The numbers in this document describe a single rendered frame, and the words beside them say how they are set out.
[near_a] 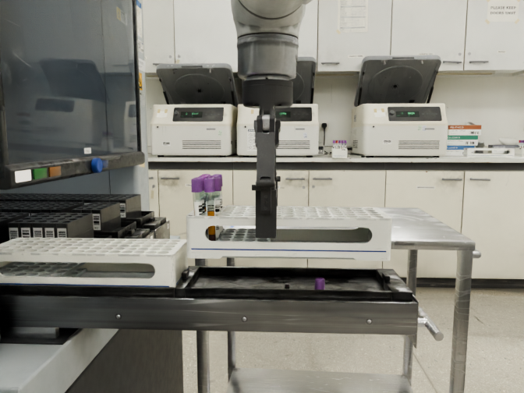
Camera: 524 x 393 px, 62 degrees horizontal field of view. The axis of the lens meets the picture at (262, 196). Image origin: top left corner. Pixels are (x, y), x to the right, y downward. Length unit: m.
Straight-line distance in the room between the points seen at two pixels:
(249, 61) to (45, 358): 0.50
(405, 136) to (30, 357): 2.69
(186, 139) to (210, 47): 0.72
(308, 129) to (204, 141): 0.70
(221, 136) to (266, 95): 2.36
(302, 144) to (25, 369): 2.51
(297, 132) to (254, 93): 2.34
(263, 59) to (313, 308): 0.36
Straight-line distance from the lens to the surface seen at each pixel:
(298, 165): 3.01
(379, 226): 0.65
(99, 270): 0.81
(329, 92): 3.62
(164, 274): 0.67
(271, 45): 0.64
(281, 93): 0.64
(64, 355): 0.74
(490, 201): 3.29
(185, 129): 3.04
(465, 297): 1.05
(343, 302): 0.65
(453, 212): 3.21
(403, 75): 3.38
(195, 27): 3.40
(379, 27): 3.40
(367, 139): 3.02
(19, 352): 0.74
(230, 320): 0.66
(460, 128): 3.61
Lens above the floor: 1.04
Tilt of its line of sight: 8 degrees down
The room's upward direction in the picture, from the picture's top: straight up
